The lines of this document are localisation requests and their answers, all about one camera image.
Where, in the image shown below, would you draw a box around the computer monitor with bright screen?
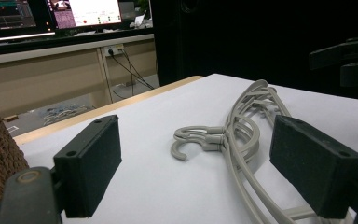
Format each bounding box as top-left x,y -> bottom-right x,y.
45,0 -> 124,33

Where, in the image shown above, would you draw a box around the grey plastic clothes hanger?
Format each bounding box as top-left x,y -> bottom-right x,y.
170,83 -> 349,224
174,78 -> 355,224
172,81 -> 352,224

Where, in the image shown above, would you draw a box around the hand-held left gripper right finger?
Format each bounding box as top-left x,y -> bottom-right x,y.
269,115 -> 358,220

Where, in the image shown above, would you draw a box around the black power cables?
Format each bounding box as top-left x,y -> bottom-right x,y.
108,49 -> 156,97

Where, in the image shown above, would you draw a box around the pile of white floor clutter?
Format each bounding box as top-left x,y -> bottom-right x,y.
41,105 -> 90,126

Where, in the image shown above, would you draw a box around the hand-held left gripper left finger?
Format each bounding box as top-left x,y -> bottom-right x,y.
53,114 -> 123,218

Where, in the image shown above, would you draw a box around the white power strip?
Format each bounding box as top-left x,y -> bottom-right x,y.
103,44 -> 125,57

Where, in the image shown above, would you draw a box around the white table mat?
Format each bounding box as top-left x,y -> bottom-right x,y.
18,73 -> 358,224

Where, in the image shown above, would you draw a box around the black curtain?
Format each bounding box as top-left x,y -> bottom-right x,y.
150,0 -> 358,102

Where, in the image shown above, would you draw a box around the computer monitor with dark screen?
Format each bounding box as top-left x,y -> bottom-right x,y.
0,0 -> 56,41

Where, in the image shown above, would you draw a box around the beige wooden desk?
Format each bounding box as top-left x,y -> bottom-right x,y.
0,33 -> 159,119

